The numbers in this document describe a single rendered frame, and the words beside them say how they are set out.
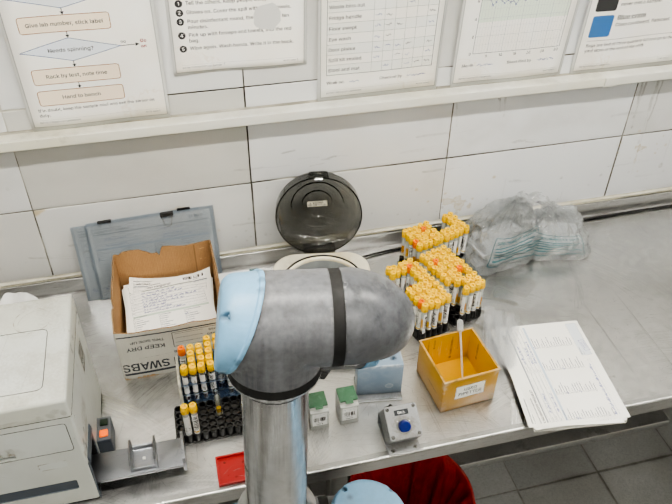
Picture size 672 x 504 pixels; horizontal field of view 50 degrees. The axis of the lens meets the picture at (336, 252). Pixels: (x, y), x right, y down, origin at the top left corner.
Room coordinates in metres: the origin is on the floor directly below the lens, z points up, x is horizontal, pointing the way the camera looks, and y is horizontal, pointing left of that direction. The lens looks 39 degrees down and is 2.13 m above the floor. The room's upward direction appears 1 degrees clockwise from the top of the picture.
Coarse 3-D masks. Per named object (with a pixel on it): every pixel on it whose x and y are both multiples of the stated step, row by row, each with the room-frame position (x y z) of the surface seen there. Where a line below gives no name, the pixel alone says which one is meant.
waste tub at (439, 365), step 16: (448, 336) 1.13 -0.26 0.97; (464, 336) 1.14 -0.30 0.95; (432, 352) 1.12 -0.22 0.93; (448, 352) 1.13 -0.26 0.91; (464, 352) 1.15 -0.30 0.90; (480, 352) 1.10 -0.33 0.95; (432, 368) 1.04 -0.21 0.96; (448, 368) 1.11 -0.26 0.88; (464, 368) 1.11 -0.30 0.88; (480, 368) 1.09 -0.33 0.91; (496, 368) 1.03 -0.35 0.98; (432, 384) 1.03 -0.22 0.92; (448, 384) 0.99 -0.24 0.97; (464, 384) 1.00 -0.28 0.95; (480, 384) 1.02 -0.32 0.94; (448, 400) 0.99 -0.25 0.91; (464, 400) 1.01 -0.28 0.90; (480, 400) 1.02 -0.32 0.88
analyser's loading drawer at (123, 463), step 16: (128, 448) 0.84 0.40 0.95; (144, 448) 0.86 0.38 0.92; (160, 448) 0.86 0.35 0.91; (176, 448) 0.86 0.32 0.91; (96, 464) 0.82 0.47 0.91; (112, 464) 0.82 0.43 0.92; (128, 464) 0.82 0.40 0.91; (144, 464) 0.82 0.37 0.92; (160, 464) 0.82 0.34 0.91; (176, 464) 0.82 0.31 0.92; (96, 480) 0.78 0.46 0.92; (112, 480) 0.79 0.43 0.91
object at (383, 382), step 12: (384, 360) 1.05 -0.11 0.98; (396, 360) 1.05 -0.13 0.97; (360, 372) 1.03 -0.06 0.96; (372, 372) 1.03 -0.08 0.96; (384, 372) 1.03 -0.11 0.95; (396, 372) 1.04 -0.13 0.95; (360, 384) 1.03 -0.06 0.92; (372, 384) 1.03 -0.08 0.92; (384, 384) 1.03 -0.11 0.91; (396, 384) 1.04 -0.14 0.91; (360, 396) 1.02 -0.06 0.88; (372, 396) 1.02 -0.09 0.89; (384, 396) 1.02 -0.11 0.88; (396, 396) 1.02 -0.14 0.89
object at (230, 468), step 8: (224, 456) 0.86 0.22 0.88; (232, 456) 0.87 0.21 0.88; (240, 456) 0.87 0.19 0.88; (216, 464) 0.84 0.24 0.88; (224, 464) 0.85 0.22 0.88; (232, 464) 0.85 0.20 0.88; (240, 464) 0.85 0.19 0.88; (224, 472) 0.83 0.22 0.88; (232, 472) 0.83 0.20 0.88; (240, 472) 0.83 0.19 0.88; (224, 480) 0.81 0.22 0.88; (232, 480) 0.81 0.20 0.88; (240, 480) 0.81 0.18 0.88
